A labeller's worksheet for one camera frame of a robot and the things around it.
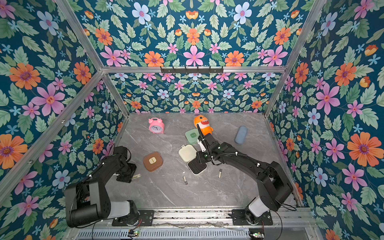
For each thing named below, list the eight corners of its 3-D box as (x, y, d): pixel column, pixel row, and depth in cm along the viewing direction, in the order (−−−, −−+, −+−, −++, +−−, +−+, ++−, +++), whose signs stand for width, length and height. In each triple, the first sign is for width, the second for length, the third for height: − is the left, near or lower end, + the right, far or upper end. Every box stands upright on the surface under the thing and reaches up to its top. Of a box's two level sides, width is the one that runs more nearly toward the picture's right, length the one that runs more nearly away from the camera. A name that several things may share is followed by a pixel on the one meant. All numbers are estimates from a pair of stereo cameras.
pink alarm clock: (152, 133, 110) (147, 123, 101) (153, 128, 114) (149, 117, 104) (164, 133, 110) (160, 123, 101) (165, 128, 113) (162, 117, 104)
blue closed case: (233, 142, 105) (233, 140, 103) (238, 126, 114) (239, 124, 113) (243, 145, 103) (244, 143, 101) (248, 129, 113) (248, 127, 111)
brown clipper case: (147, 173, 91) (146, 171, 89) (143, 159, 97) (141, 157, 95) (165, 164, 95) (164, 162, 92) (159, 151, 101) (158, 149, 99)
